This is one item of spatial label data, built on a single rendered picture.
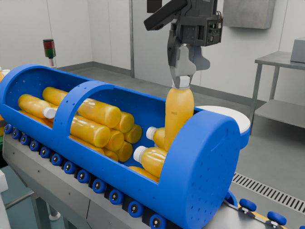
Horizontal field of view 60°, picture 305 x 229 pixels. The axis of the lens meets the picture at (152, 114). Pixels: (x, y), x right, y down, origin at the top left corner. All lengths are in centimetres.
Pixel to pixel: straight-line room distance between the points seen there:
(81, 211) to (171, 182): 44
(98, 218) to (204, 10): 65
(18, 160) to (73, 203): 38
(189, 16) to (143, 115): 46
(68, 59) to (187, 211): 579
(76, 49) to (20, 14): 135
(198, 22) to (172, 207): 37
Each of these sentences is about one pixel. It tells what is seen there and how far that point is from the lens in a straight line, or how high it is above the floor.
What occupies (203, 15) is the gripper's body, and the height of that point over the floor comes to 144.
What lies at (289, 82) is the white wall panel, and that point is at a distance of 396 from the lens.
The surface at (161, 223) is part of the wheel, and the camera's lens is 70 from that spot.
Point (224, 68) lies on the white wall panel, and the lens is 427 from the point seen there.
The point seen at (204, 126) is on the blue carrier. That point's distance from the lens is 57.
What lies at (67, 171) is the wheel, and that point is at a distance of 93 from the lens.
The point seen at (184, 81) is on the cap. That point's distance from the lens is 59.
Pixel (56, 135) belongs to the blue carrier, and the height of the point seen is 110.
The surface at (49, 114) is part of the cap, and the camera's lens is 102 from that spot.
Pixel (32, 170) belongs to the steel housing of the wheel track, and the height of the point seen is 87.
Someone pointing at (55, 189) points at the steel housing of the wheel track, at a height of 86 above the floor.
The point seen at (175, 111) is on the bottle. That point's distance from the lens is 60.
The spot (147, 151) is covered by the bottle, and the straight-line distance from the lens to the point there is 67.
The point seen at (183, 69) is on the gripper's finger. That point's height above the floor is 134.
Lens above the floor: 147
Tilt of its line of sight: 23 degrees down
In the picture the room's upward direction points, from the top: straight up
